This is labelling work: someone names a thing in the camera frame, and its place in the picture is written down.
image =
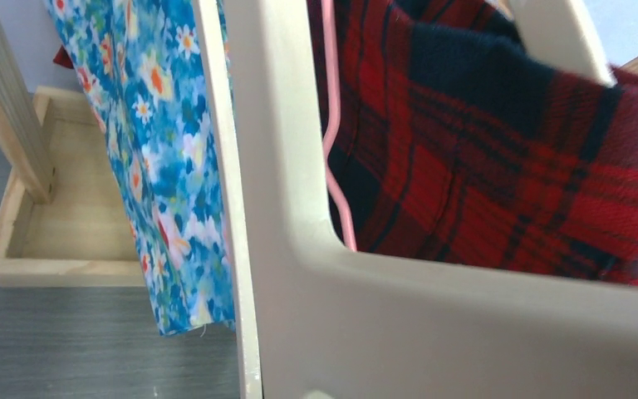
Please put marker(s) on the beige hanger under plaid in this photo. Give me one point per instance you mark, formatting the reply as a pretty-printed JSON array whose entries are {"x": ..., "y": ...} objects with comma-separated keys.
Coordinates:
[{"x": 561, "y": 33}]

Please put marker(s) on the pink wire hanger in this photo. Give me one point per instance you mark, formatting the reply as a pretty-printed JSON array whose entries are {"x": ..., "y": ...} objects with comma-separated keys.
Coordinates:
[{"x": 333, "y": 122}]

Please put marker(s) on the red black plaid dress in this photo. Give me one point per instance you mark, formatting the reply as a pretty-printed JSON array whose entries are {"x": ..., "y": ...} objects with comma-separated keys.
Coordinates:
[{"x": 456, "y": 146}]

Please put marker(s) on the blue floral garment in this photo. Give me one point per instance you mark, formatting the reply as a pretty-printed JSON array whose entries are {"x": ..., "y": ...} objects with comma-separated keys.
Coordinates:
[{"x": 139, "y": 64}]

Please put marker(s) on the wooden clothes rack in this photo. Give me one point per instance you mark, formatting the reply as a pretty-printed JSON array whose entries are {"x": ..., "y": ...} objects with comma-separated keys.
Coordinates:
[{"x": 62, "y": 223}]

